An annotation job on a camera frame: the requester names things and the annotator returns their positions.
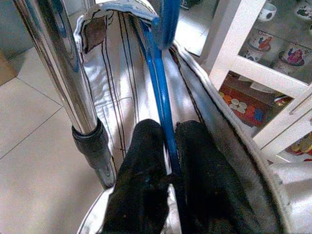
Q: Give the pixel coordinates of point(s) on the white striped shirt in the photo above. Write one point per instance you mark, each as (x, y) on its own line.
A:
(117, 80)

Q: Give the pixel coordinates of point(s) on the white ceramic bowl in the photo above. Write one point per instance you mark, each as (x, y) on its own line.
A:
(267, 12)

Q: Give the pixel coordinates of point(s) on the black pole joint collar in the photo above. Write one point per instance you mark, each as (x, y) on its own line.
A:
(92, 143)

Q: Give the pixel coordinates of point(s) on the chrome rack pole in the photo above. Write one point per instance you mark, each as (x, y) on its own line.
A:
(61, 61)

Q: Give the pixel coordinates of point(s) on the white glass-door cabinet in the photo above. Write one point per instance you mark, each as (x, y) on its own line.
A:
(234, 61)

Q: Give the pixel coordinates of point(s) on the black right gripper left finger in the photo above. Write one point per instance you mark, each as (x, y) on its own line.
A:
(139, 170)

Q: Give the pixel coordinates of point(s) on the floral painted ceramic pot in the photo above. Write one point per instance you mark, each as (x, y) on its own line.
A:
(304, 11)

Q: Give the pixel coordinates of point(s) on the red yellow toy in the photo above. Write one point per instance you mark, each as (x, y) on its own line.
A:
(301, 147)

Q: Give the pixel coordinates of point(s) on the rooster painted ceramic jar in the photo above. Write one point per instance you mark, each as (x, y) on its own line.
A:
(259, 45)
(292, 59)

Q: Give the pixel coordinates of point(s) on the brown cardboard box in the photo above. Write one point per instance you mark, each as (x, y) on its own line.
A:
(7, 69)

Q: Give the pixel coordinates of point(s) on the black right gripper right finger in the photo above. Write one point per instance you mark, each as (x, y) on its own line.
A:
(207, 185)

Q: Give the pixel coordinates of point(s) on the red colourful game box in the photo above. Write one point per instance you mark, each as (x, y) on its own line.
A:
(248, 107)

